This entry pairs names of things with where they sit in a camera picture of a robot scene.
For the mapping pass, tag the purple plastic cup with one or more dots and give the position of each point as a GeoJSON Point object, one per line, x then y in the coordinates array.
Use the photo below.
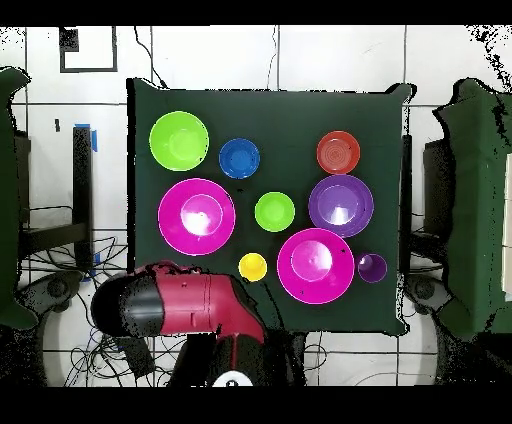
{"type": "Point", "coordinates": [372, 268]}

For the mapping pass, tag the white sheet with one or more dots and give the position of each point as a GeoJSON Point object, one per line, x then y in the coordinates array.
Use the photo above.
{"type": "Point", "coordinates": [508, 224]}

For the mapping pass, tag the grey pedestal foot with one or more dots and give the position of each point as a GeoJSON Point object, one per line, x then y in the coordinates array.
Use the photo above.
{"type": "Point", "coordinates": [56, 288]}
{"type": "Point", "coordinates": [424, 290]}

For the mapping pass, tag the magenta plastic bowl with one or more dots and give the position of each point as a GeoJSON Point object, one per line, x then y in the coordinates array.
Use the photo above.
{"type": "Point", "coordinates": [196, 216]}
{"type": "Point", "coordinates": [315, 266]}

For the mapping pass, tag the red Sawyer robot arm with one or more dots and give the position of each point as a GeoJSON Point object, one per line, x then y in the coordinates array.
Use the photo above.
{"type": "Point", "coordinates": [188, 300]}

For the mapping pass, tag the large lime green bowl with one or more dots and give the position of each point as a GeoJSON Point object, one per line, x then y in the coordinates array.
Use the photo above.
{"type": "Point", "coordinates": [178, 140]}

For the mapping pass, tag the blue tape strip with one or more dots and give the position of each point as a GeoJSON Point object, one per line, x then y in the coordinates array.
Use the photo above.
{"type": "Point", "coordinates": [94, 142]}

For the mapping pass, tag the red plastic bowl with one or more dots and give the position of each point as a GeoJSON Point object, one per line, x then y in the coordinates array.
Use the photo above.
{"type": "Point", "coordinates": [338, 152]}

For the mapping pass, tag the dark green tablecloth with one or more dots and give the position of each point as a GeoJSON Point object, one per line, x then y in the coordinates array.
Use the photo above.
{"type": "Point", "coordinates": [288, 120]}

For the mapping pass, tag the black metal stand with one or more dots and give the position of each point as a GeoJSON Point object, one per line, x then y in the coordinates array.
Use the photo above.
{"type": "Point", "coordinates": [82, 180]}

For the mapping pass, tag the black square floor frame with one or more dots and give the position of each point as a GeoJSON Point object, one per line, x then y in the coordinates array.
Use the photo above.
{"type": "Point", "coordinates": [88, 70]}

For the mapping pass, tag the purple plastic bowl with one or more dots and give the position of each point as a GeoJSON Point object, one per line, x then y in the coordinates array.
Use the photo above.
{"type": "Point", "coordinates": [340, 206]}

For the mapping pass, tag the yellow plastic cup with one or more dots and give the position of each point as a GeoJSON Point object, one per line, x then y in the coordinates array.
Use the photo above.
{"type": "Point", "coordinates": [252, 267]}

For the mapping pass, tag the blue plastic bowl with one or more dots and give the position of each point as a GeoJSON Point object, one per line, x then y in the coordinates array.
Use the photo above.
{"type": "Point", "coordinates": [239, 158]}

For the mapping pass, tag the small lime green bowl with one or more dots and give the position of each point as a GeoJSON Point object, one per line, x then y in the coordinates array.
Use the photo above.
{"type": "Point", "coordinates": [274, 211]}

